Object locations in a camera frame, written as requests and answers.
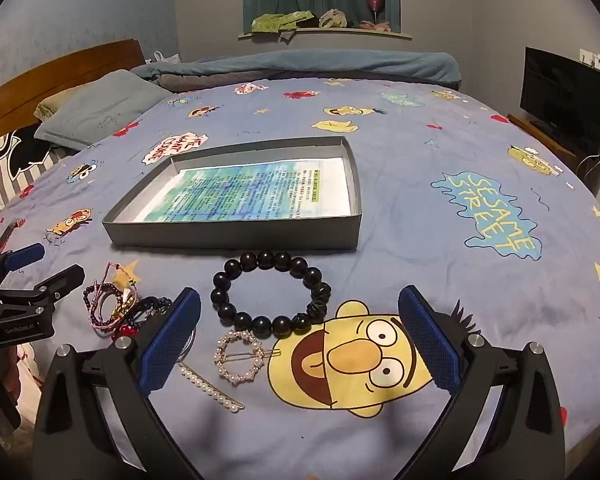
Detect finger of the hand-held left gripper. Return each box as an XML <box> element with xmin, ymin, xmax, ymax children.
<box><xmin>0</xmin><ymin>242</ymin><xmax>46</xmax><ymax>293</ymax></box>
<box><xmin>0</xmin><ymin>265</ymin><xmax>85</xmax><ymax>311</ymax></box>

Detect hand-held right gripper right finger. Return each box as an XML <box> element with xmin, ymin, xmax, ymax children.
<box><xmin>395</xmin><ymin>285</ymin><xmax>566</xmax><ymax>480</ymax></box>

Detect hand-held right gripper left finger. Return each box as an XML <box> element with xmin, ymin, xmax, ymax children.
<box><xmin>32</xmin><ymin>287</ymin><xmax>206</xmax><ymax>480</ymax></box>

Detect silver bangle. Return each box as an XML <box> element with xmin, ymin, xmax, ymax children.
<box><xmin>177</xmin><ymin>327</ymin><xmax>198</xmax><ymax>361</ymax></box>

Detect dark small bead bracelet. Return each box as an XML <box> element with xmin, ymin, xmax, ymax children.
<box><xmin>82</xmin><ymin>284</ymin><xmax>112</xmax><ymax>328</ymax></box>

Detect blue bead bracelet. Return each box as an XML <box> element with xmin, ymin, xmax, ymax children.
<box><xmin>130</xmin><ymin>295</ymin><xmax>173</xmax><ymax>333</ymax></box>

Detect pink cord bracelet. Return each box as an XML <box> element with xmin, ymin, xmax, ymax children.
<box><xmin>82</xmin><ymin>260</ymin><xmax>142</xmax><ymax>335</ymax></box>

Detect round pearl hair clip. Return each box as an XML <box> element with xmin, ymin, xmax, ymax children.
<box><xmin>215</xmin><ymin>330</ymin><xmax>281</xmax><ymax>386</ymax></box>

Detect long pearl hair clip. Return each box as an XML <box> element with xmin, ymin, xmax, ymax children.
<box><xmin>177</xmin><ymin>357</ymin><xmax>246</xmax><ymax>413</ymax></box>

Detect black bead bracelet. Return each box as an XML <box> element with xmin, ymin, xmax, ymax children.
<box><xmin>210</xmin><ymin>250</ymin><xmax>333</xmax><ymax>337</ymax></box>

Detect grey cardboard box tray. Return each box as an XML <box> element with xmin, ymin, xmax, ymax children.
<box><xmin>102</xmin><ymin>135</ymin><xmax>363</xmax><ymax>252</ymax></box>

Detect striped pillow with black print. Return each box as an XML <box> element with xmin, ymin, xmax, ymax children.
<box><xmin>0</xmin><ymin>125</ymin><xmax>63</xmax><ymax>211</ymax></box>

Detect blue cartoon printed bed sheet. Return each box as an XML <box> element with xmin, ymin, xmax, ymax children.
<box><xmin>0</xmin><ymin>77</ymin><xmax>600</xmax><ymax>480</ymax></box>

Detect yellowish pillow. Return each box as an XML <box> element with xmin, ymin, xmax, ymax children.
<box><xmin>34</xmin><ymin>87</ymin><xmax>81</xmax><ymax>123</ymax></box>

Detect blue-grey pillow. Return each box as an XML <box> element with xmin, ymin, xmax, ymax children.
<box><xmin>34</xmin><ymin>70</ymin><xmax>173</xmax><ymax>151</ymax></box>

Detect printed paper sheet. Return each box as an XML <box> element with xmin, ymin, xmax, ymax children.
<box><xmin>130</xmin><ymin>156</ymin><xmax>352</xmax><ymax>223</ymax></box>

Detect wooden headboard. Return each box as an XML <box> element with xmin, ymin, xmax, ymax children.
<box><xmin>0</xmin><ymin>39</ymin><xmax>146</xmax><ymax>221</ymax></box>

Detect wooden television stand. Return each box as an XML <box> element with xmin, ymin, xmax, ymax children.
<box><xmin>507</xmin><ymin>112</ymin><xmax>581</xmax><ymax>158</ymax></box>

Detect grey blanket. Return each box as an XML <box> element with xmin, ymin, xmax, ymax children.
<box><xmin>157</xmin><ymin>72</ymin><xmax>261</xmax><ymax>93</ymax></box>

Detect black television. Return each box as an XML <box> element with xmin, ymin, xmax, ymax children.
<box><xmin>520</xmin><ymin>46</ymin><xmax>600</xmax><ymax>145</ymax></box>

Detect blue duvet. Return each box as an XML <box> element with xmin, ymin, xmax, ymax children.
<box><xmin>130</xmin><ymin>50</ymin><xmax>463</xmax><ymax>93</ymax></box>

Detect window sill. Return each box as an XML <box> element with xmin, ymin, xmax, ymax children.
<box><xmin>237</xmin><ymin>27</ymin><xmax>413</xmax><ymax>41</ymax></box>

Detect green cloth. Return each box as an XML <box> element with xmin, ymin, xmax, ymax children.
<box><xmin>251</xmin><ymin>10</ymin><xmax>316</xmax><ymax>41</ymax></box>

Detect beige plush toy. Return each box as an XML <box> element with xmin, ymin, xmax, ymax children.
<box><xmin>318</xmin><ymin>8</ymin><xmax>349</xmax><ymax>29</ymax></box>

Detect white cable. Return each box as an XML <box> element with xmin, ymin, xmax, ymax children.
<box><xmin>575</xmin><ymin>152</ymin><xmax>600</xmax><ymax>181</ymax></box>

